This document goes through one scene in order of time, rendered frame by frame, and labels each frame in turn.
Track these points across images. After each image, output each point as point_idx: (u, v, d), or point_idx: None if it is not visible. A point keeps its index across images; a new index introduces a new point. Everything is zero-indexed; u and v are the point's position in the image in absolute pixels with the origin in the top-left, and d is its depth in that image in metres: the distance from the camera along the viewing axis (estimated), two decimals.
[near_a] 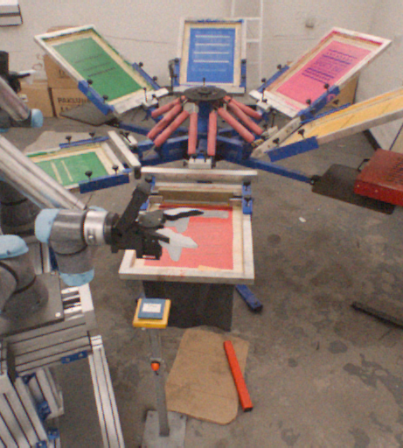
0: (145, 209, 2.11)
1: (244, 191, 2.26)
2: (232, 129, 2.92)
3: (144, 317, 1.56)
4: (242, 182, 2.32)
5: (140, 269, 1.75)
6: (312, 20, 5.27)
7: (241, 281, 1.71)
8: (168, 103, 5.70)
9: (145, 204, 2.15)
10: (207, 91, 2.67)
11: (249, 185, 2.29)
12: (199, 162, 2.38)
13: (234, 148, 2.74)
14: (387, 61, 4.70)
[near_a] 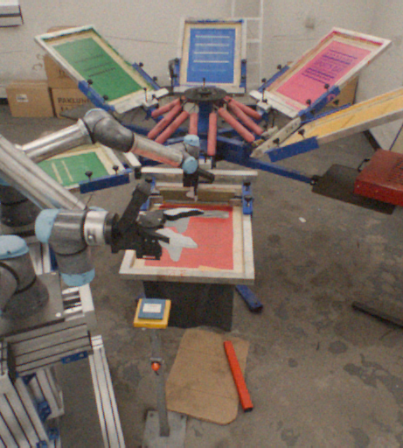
0: (145, 209, 2.11)
1: (244, 191, 2.26)
2: (232, 129, 2.92)
3: (144, 317, 1.56)
4: (242, 182, 2.32)
5: (140, 269, 1.75)
6: (312, 20, 5.27)
7: (241, 281, 1.71)
8: (168, 103, 5.71)
9: (145, 204, 2.15)
10: (207, 91, 2.67)
11: (249, 185, 2.29)
12: (199, 162, 2.38)
13: (234, 148, 2.74)
14: (387, 61, 4.70)
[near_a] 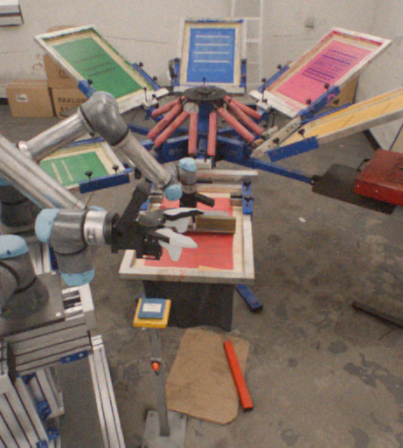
0: (145, 209, 2.11)
1: (244, 191, 2.26)
2: (232, 129, 2.92)
3: (144, 317, 1.56)
4: (242, 182, 2.32)
5: (140, 269, 1.75)
6: (312, 20, 5.27)
7: (241, 281, 1.71)
8: (168, 103, 5.71)
9: (145, 204, 2.15)
10: (207, 91, 2.67)
11: (249, 185, 2.29)
12: (199, 162, 2.38)
13: (234, 148, 2.74)
14: (387, 61, 4.70)
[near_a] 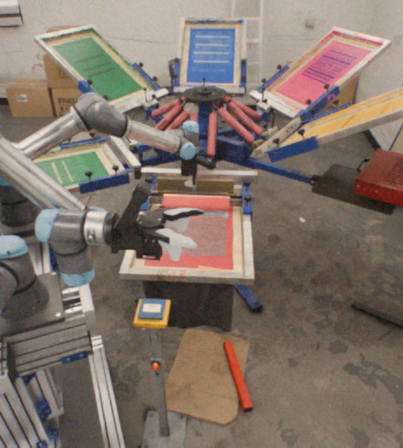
0: (145, 209, 2.11)
1: (244, 191, 2.26)
2: (232, 129, 2.92)
3: (144, 317, 1.56)
4: (242, 182, 2.32)
5: (140, 269, 1.75)
6: (312, 20, 5.27)
7: (241, 281, 1.71)
8: (168, 103, 5.71)
9: (145, 204, 2.15)
10: (207, 91, 2.67)
11: (249, 185, 2.29)
12: None
13: (234, 148, 2.75)
14: (387, 61, 4.70)
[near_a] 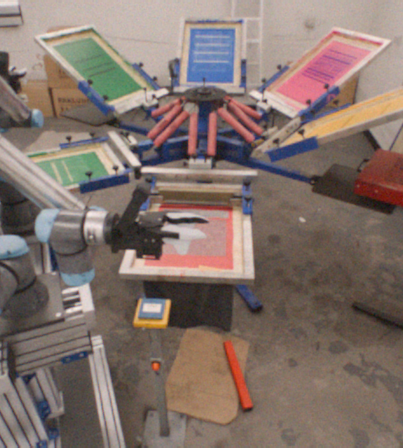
0: (145, 209, 2.11)
1: (244, 191, 2.26)
2: (232, 129, 2.92)
3: (144, 317, 1.56)
4: (242, 182, 2.32)
5: (140, 269, 1.75)
6: (312, 20, 5.27)
7: (241, 281, 1.71)
8: (168, 103, 5.71)
9: (145, 204, 2.15)
10: (207, 91, 2.67)
11: (249, 185, 2.29)
12: (199, 162, 2.38)
13: (234, 148, 2.75)
14: (387, 61, 4.71)
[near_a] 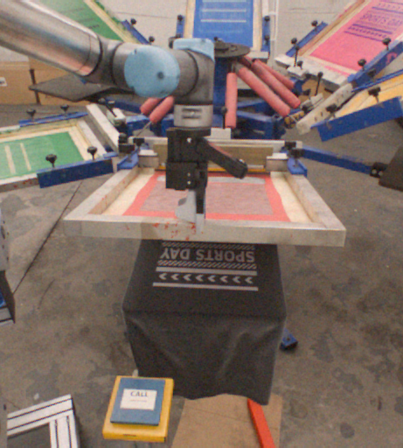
0: (129, 167, 1.29)
1: None
2: (254, 103, 2.17)
3: (123, 421, 0.81)
4: (281, 151, 1.54)
5: (108, 216, 0.86)
6: None
7: (318, 236, 0.82)
8: None
9: (130, 163, 1.33)
10: (223, 45, 1.92)
11: None
12: (215, 129, 1.62)
13: (260, 126, 2.00)
14: None
